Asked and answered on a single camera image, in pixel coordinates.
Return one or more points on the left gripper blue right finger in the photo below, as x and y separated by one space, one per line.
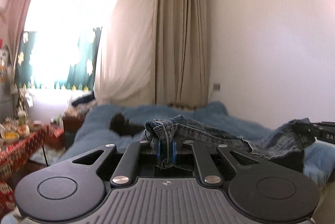
194 154

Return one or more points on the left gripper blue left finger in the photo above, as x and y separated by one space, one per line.
138 160

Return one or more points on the blue denim shorts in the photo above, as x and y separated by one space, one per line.
284 146

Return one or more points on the black garment on bed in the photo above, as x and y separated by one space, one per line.
123 127

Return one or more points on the blue bed blanket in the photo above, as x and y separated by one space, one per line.
212 125

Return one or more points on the brown bedside box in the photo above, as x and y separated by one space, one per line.
73 118

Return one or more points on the white sheer curtain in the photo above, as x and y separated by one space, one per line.
123 68

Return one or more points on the green patterned window curtain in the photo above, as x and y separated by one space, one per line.
58 59

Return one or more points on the red patterned tablecloth table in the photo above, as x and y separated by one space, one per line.
15 156

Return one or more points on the beige curtain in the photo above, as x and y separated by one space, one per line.
180 66

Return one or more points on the wall outlet plate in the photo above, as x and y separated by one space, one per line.
216 87

